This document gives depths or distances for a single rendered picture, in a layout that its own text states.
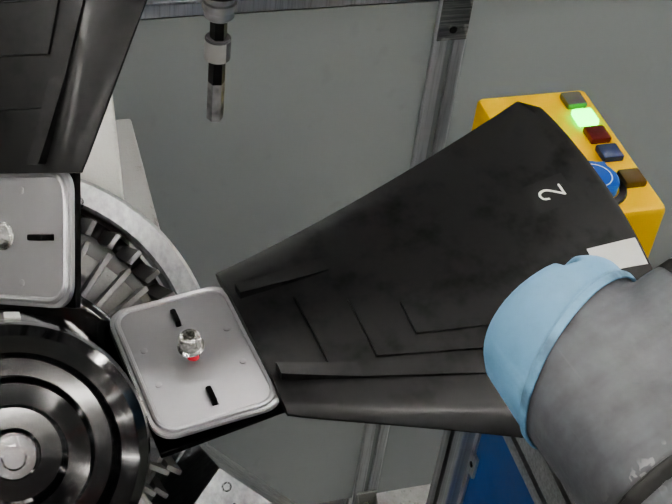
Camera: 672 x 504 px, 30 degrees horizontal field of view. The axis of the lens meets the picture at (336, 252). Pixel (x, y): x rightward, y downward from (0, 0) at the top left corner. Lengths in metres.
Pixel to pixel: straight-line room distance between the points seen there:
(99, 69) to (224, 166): 0.89
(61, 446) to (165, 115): 0.86
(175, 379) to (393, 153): 0.93
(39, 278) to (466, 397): 0.22
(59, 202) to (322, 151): 0.91
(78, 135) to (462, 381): 0.22
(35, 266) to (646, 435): 0.29
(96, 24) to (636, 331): 0.27
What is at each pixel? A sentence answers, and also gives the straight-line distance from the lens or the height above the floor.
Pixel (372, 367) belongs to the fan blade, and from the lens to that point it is 0.63.
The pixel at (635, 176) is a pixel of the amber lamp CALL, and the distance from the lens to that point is 1.01.
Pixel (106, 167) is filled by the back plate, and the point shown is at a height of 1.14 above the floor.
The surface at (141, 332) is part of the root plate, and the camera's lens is 0.65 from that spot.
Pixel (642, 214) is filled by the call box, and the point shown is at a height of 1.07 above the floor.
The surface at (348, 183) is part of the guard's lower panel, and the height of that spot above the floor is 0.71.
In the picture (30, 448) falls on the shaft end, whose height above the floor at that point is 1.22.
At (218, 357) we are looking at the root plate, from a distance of 0.63.
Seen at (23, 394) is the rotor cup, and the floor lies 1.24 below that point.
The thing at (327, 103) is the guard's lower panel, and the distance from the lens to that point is 1.45.
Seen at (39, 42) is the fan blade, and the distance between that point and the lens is 0.60.
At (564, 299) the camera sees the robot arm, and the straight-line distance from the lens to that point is 0.52.
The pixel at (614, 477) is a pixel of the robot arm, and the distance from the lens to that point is 0.49.
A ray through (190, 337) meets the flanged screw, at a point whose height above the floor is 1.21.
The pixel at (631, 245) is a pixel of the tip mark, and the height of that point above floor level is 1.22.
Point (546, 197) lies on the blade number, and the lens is 0.72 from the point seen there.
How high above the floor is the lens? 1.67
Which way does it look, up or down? 42 degrees down
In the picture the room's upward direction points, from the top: 8 degrees clockwise
